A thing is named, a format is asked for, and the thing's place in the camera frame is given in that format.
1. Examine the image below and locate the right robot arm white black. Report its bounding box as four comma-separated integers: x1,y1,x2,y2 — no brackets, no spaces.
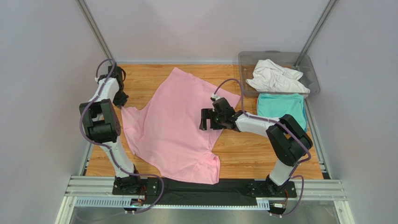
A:
199,96,313,195

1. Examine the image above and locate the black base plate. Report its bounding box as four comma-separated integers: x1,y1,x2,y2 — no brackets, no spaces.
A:
247,180,298,198
112,176,164,196

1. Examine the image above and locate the crumpled white t shirt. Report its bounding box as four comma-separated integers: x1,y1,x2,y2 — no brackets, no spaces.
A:
246,59,310,94

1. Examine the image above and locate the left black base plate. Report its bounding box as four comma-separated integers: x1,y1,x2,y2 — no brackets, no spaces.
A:
112,176,164,196

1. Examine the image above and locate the clear plastic bin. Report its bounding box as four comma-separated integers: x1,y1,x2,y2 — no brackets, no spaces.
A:
238,51,320,98

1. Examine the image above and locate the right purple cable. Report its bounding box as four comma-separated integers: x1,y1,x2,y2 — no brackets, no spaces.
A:
213,78,312,217

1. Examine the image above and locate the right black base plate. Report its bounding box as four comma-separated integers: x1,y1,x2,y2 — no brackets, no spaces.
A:
247,180,298,198

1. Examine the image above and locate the pink t shirt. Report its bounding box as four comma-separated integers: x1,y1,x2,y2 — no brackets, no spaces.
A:
121,67,242,185

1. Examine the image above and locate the left aluminium corner post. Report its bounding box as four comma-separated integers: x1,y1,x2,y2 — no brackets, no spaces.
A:
75,0,114,60

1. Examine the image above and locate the aluminium corner post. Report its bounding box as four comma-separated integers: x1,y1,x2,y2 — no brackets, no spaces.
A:
294,0,339,67
75,0,114,60

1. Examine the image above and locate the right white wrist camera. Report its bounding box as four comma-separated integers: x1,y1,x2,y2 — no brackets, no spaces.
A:
210,93,222,102

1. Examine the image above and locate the right aluminium corner post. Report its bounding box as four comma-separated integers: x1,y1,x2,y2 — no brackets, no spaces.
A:
294,0,339,67

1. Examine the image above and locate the folded teal t shirt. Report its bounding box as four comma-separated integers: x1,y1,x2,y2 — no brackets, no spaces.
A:
257,93,307,131

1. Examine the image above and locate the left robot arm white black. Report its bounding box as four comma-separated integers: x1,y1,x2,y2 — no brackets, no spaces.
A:
79,64,143,195

